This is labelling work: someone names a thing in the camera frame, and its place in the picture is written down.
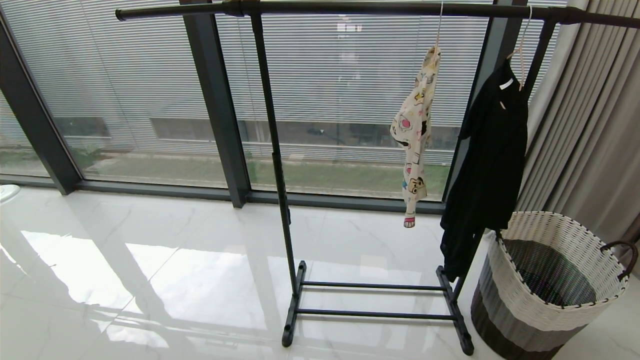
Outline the black garment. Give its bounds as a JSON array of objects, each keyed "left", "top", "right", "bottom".
[{"left": 440, "top": 57, "right": 530, "bottom": 283}]

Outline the window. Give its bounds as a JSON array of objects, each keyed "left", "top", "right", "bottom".
[{"left": 0, "top": 0, "right": 568, "bottom": 216}]

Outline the black clothes rack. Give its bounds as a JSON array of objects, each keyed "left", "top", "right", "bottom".
[{"left": 115, "top": 0, "right": 640, "bottom": 357}]

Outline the cream printed garment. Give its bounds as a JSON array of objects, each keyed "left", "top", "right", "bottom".
[{"left": 389, "top": 46, "right": 442, "bottom": 229}]

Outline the white laundry basket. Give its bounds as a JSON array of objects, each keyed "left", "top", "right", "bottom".
[{"left": 470, "top": 210, "right": 640, "bottom": 360}]

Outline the beige curtain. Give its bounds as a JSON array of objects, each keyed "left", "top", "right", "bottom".
[{"left": 515, "top": 0, "right": 640, "bottom": 278}]

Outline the pink clothes hanger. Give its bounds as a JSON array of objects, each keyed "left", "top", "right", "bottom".
[
  {"left": 435, "top": 2, "right": 445, "bottom": 50},
  {"left": 499, "top": 5, "right": 534, "bottom": 111}
]

